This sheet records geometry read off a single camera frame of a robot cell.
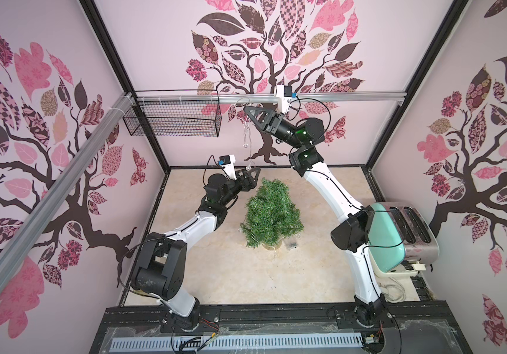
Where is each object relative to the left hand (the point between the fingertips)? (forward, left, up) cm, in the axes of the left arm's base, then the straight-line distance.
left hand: (255, 171), depth 82 cm
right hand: (-5, +2, +28) cm, 29 cm away
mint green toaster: (-24, -51, -9) cm, 58 cm away
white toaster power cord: (-37, -51, -27) cm, 69 cm away
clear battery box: (-17, -15, -26) cm, 35 cm away
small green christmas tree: (-21, -5, +1) cm, 21 cm away
